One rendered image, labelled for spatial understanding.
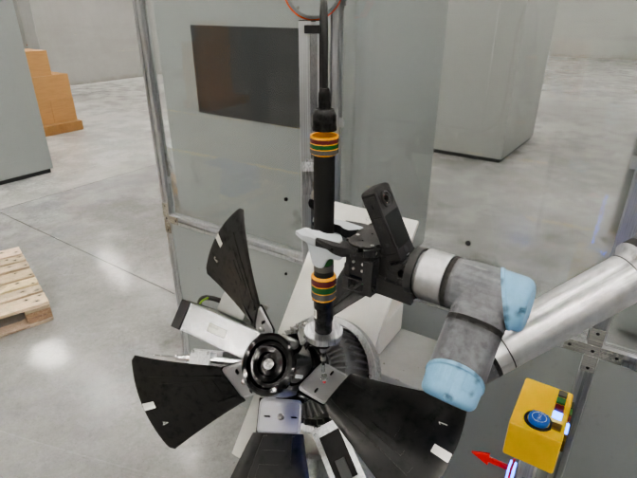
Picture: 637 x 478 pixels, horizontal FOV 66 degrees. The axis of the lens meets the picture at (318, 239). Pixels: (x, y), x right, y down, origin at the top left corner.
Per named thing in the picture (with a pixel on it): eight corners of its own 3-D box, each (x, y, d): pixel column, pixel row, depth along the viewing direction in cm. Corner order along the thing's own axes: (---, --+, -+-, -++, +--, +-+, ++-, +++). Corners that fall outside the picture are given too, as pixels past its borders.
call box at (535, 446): (518, 410, 116) (526, 376, 111) (564, 428, 111) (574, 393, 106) (500, 457, 104) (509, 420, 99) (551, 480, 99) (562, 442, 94)
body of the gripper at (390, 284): (336, 286, 77) (406, 312, 71) (338, 237, 73) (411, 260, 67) (361, 267, 83) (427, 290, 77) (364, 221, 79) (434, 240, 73)
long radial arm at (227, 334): (301, 345, 122) (279, 340, 112) (291, 375, 121) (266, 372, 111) (216, 310, 136) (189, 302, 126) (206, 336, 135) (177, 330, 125)
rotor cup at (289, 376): (258, 389, 106) (224, 386, 95) (282, 325, 108) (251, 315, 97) (314, 416, 99) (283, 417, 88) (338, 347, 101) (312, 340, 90)
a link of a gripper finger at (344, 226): (311, 248, 85) (351, 266, 80) (312, 216, 83) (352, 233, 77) (323, 242, 87) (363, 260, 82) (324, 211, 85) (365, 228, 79)
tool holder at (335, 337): (303, 318, 93) (302, 273, 89) (340, 317, 94) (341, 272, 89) (303, 347, 85) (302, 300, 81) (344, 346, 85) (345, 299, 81)
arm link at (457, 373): (472, 415, 68) (499, 342, 71) (478, 415, 58) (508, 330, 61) (419, 391, 71) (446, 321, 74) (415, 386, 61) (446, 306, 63)
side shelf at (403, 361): (354, 318, 174) (354, 311, 173) (452, 354, 156) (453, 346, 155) (318, 355, 156) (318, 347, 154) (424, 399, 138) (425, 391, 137)
